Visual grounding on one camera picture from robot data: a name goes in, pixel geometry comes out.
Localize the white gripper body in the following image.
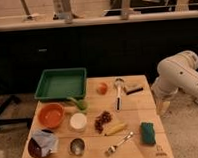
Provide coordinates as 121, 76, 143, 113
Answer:
151, 86, 171, 105

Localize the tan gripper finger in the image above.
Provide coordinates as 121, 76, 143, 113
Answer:
157, 101, 170, 115

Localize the green sponge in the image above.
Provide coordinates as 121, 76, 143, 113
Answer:
140, 122, 156, 145

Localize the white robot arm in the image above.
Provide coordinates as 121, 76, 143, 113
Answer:
151, 51, 198, 115

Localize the white paper cup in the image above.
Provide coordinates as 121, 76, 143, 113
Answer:
70, 113, 88, 132

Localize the small metal cup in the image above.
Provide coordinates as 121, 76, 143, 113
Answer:
70, 138, 85, 156

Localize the yellow corn cob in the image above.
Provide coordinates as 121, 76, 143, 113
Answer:
104, 123, 127, 136

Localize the orange toy fruit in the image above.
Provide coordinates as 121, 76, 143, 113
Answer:
96, 82, 108, 94

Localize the dark red grape bunch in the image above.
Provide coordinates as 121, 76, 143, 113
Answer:
94, 111, 113, 134

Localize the metal fork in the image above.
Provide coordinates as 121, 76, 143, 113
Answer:
104, 132, 133, 156

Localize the green toy vegetable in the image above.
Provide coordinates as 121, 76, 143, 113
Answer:
68, 97, 88, 113

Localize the green plastic tray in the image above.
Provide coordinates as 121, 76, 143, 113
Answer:
34, 67, 87, 102

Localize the orange bowl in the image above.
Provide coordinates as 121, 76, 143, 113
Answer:
37, 103, 64, 129

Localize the crumpled blue cloth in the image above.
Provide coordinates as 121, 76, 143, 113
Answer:
31, 129, 59, 158

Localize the dark red bowl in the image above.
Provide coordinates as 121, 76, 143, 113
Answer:
26, 129, 58, 158

